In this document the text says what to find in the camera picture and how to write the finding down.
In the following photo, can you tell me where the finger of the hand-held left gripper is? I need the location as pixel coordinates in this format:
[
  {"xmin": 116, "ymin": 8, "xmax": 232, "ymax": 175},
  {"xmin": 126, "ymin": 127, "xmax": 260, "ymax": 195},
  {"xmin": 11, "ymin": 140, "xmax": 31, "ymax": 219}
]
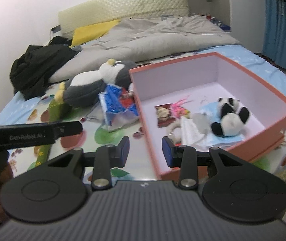
[{"xmin": 55, "ymin": 121, "xmax": 83, "ymax": 139}]

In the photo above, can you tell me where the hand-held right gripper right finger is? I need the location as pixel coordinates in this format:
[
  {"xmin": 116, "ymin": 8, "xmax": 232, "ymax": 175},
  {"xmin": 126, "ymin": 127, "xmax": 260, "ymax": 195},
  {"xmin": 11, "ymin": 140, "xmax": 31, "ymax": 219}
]
[{"xmin": 162, "ymin": 136, "xmax": 248, "ymax": 190}]

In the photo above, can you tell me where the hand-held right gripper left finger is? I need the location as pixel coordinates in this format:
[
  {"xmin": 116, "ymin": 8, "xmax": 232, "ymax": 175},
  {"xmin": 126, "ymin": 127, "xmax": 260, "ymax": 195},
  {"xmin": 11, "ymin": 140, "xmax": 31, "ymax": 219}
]
[{"xmin": 48, "ymin": 136, "xmax": 131, "ymax": 190}]

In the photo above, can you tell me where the black and white panda plush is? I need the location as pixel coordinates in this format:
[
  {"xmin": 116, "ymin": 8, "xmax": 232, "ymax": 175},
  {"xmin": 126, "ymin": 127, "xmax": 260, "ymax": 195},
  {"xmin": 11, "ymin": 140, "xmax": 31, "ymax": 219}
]
[{"xmin": 210, "ymin": 97, "xmax": 251, "ymax": 137}]

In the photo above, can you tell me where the pink cardboard box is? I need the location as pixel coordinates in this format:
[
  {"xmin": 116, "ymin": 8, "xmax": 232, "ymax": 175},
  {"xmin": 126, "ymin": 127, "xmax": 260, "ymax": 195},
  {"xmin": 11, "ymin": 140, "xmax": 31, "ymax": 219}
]
[{"xmin": 128, "ymin": 52, "xmax": 286, "ymax": 180}]

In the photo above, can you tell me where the printed light blue bedsheet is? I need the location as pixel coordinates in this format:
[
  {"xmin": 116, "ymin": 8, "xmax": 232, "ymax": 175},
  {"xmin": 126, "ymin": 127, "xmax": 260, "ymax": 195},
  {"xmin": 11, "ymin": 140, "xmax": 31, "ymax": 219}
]
[{"xmin": 0, "ymin": 45, "xmax": 286, "ymax": 182}]

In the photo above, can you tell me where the green plush toy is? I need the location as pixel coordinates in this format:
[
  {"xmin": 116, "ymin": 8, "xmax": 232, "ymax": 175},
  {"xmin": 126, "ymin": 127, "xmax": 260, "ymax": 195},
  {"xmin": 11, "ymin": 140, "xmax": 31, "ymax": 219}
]
[{"xmin": 47, "ymin": 100, "xmax": 69, "ymax": 121}]

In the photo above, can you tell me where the white waffle towel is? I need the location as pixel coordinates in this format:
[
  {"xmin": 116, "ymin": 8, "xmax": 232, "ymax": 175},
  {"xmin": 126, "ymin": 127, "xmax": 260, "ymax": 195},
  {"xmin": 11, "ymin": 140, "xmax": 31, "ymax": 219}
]
[{"xmin": 180, "ymin": 117, "xmax": 206, "ymax": 145}]

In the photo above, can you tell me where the red snack packet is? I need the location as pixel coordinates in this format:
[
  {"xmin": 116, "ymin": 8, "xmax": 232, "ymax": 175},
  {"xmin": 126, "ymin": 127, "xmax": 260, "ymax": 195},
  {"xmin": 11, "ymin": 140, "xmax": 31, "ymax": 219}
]
[{"xmin": 155, "ymin": 104, "xmax": 174, "ymax": 128}]

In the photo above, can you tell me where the blue tissue packet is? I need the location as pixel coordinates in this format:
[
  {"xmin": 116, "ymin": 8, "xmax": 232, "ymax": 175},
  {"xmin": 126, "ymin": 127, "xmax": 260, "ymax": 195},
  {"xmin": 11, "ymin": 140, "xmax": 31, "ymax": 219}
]
[{"xmin": 98, "ymin": 84, "xmax": 140, "ymax": 131}]

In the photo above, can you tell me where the pink feather toy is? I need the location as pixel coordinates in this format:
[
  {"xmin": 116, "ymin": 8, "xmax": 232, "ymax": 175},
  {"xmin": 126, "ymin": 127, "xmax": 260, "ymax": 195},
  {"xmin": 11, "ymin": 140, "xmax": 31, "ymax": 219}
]
[{"xmin": 172, "ymin": 95, "xmax": 192, "ymax": 119}]

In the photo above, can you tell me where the grey and white penguin plush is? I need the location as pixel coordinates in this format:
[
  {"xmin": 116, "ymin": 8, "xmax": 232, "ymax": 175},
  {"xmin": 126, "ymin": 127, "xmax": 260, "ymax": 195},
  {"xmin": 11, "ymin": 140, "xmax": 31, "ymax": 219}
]
[{"xmin": 55, "ymin": 59, "xmax": 138, "ymax": 107}]

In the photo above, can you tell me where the light blue cloth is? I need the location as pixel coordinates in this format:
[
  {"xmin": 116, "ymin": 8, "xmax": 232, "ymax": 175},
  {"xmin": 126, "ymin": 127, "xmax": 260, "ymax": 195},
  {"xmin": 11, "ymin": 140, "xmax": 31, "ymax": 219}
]
[{"xmin": 198, "ymin": 102, "xmax": 247, "ymax": 146}]

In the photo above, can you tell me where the black clothing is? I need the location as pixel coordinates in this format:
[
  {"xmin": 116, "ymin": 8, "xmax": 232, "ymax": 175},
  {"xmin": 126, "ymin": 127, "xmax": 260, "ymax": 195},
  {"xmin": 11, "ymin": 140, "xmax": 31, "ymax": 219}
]
[{"xmin": 10, "ymin": 36, "xmax": 81, "ymax": 101}]

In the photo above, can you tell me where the yellow pillow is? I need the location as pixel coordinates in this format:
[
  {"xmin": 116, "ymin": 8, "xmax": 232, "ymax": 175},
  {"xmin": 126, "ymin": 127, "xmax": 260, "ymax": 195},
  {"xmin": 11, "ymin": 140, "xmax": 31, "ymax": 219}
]
[{"xmin": 69, "ymin": 19, "xmax": 121, "ymax": 48}]

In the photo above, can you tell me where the grey quilt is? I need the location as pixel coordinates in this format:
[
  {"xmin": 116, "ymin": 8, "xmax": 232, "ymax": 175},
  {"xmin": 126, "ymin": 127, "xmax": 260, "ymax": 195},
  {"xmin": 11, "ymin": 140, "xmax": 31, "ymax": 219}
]
[{"xmin": 49, "ymin": 15, "xmax": 242, "ymax": 83}]

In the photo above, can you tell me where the cream padded headboard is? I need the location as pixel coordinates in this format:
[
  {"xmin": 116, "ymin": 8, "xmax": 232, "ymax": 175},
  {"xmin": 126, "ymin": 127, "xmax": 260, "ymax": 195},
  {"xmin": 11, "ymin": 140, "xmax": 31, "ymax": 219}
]
[{"xmin": 58, "ymin": 0, "xmax": 190, "ymax": 34}]

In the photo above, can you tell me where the white ring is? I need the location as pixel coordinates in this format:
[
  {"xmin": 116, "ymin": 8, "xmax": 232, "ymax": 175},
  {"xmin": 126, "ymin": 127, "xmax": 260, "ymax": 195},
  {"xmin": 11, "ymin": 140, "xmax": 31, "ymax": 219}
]
[{"xmin": 167, "ymin": 124, "xmax": 184, "ymax": 141}]

